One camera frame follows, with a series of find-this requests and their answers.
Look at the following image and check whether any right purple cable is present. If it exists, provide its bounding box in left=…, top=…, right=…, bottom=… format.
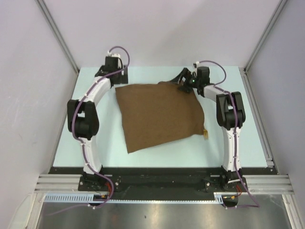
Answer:
left=197, top=60, right=260, bottom=208

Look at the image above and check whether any wrist white camera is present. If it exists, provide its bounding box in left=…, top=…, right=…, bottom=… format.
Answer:
left=107, top=50, right=121, bottom=58
left=193, top=61, right=200, bottom=72

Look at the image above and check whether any aluminium frame rail front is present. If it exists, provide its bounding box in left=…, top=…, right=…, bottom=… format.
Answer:
left=35, top=174, right=294, bottom=195

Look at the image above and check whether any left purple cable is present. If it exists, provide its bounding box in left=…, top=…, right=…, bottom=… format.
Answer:
left=47, top=46, right=131, bottom=216

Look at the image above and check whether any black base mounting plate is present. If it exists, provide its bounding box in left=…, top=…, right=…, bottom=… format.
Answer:
left=49, top=167, right=277, bottom=207

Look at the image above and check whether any white slotted cable duct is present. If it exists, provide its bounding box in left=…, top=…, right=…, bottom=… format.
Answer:
left=44, top=193, right=223, bottom=204

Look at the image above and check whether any purple cable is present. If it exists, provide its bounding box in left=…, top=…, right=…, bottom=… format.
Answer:
left=47, top=46, right=131, bottom=216
left=197, top=60, right=260, bottom=208

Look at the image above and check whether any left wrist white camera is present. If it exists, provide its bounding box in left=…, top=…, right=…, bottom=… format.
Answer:
left=107, top=50, right=121, bottom=58

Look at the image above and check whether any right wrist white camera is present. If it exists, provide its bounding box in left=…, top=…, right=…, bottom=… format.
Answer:
left=193, top=61, right=200, bottom=72

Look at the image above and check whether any gold fork dark handle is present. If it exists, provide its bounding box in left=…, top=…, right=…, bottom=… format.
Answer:
left=203, top=129, right=209, bottom=140

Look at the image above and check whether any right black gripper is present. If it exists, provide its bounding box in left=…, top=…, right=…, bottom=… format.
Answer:
left=170, top=67, right=201, bottom=93

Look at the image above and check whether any brown cloth napkin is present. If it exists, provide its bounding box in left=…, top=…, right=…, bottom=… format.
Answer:
left=115, top=82, right=206, bottom=153

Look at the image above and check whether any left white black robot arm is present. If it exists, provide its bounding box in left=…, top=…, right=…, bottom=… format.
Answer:
left=67, top=53, right=128, bottom=191

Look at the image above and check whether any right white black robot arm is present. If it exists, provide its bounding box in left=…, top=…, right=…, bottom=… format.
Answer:
left=170, top=66, right=245, bottom=191

